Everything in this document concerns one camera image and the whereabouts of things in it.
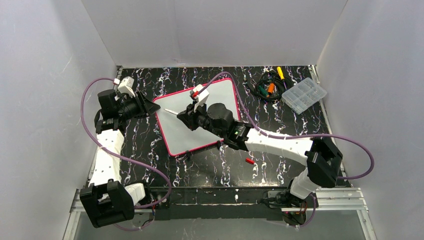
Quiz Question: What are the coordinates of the pink framed whiteboard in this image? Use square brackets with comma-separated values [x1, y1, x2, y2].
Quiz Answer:
[153, 78, 241, 157]

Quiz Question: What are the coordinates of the white red whiteboard marker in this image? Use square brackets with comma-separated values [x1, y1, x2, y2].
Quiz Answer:
[164, 108, 179, 116]

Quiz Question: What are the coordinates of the yellow handled screwdriver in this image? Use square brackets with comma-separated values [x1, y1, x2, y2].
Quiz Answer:
[277, 66, 285, 81]

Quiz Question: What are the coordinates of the red marker cap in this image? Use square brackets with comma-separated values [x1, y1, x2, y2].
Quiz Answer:
[245, 158, 255, 165]

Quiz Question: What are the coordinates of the clear plastic compartment box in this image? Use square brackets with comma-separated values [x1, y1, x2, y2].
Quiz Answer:
[281, 77, 327, 115]

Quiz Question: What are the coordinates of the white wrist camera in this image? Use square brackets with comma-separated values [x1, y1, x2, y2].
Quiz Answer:
[117, 76, 136, 98]
[190, 84, 209, 112]

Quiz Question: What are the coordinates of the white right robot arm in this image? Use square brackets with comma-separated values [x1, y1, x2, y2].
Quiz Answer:
[176, 103, 343, 200]

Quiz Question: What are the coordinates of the orange cable connector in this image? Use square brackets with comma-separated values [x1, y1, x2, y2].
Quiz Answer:
[266, 83, 275, 97]

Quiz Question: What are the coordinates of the aluminium front frame rail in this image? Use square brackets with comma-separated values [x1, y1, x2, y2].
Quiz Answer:
[62, 187, 378, 240]

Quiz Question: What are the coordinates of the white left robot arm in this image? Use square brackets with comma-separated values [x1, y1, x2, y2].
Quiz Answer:
[79, 89, 160, 228]

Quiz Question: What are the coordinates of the green cable connector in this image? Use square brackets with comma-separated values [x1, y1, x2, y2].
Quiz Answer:
[257, 85, 268, 97]

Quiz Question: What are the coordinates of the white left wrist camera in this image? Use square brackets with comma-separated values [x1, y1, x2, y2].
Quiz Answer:
[117, 76, 136, 98]

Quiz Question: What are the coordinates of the black coiled cable bundle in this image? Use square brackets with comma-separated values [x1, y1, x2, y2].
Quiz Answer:
[245, 71, 297, 103]

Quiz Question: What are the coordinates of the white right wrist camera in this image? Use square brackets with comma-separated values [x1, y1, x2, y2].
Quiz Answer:
[190, 84, 209, 112]

